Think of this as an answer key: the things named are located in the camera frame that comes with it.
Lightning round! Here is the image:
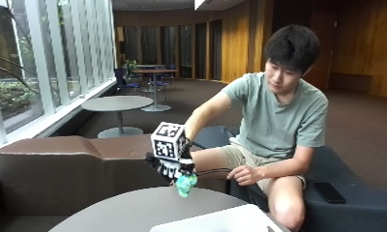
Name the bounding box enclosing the green soft toy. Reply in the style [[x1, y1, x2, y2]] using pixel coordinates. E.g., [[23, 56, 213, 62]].
[[173, 172, 200, 198]]

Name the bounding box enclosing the white marker cube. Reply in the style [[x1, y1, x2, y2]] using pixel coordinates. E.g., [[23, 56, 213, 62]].
[[149, 121, 188, 161]]

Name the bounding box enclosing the white flat box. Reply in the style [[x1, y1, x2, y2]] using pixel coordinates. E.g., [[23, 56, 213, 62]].
[[148, 203, 286, 232]]

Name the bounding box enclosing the the person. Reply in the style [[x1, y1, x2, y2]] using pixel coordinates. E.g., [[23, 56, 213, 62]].
[[181, 23, 329, 232]]

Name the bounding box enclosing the brown leather bench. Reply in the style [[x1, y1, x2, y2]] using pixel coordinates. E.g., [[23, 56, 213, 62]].
[[0, 134, 229, 217]]

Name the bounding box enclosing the black smartphone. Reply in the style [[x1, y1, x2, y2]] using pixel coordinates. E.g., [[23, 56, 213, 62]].
[[312, 181, 348, 205]]

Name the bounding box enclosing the grey round low table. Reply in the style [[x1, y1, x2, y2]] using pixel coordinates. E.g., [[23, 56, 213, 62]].
[[80, 95, 155, 140]]

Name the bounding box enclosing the blue chair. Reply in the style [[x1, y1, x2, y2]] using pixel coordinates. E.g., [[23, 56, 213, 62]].
[[113, 67, 141, 95], [148, 65, 177, 93]]

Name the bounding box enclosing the dark blue sofa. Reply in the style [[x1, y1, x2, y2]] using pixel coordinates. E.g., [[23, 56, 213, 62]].
[[192, 125, 387, 232]]

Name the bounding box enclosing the wooden round high table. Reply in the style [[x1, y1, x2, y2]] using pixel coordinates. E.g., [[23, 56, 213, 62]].
[[131, 68, 177, 113]]

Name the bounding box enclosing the green potted plant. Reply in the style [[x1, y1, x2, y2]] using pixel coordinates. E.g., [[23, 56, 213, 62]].
[[121, 59, 139, 75]]

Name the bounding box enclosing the white ceiling light panel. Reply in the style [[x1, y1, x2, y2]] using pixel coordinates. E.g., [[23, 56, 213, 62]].
[[192, 0, 209, 12]]

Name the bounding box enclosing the black glove cable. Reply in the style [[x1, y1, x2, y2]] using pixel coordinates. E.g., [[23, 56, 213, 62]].
[[192, 166, 264, 211]]

